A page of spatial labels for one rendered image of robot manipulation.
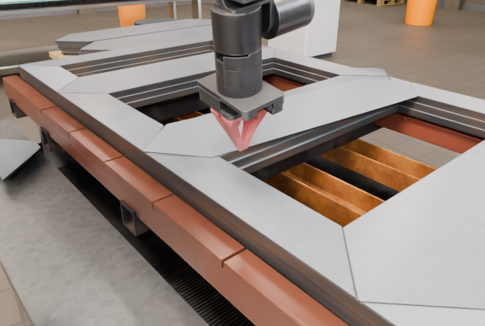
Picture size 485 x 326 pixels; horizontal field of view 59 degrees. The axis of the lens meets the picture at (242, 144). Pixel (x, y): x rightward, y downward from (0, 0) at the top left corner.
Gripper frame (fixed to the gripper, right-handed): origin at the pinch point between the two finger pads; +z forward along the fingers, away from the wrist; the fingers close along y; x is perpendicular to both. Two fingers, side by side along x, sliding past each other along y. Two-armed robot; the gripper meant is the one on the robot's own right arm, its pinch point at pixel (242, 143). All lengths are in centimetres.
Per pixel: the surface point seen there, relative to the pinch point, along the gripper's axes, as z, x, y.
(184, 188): 10.2, 6.2, 7.6
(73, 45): 32, -14, 126
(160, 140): 11.3, 2.2, 22.8
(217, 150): 10.8, -3.9, 12.9
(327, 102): 17.2, -37.8, 18.1
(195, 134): 12.1, -4.3, 21.1
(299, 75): 27, -55, 45
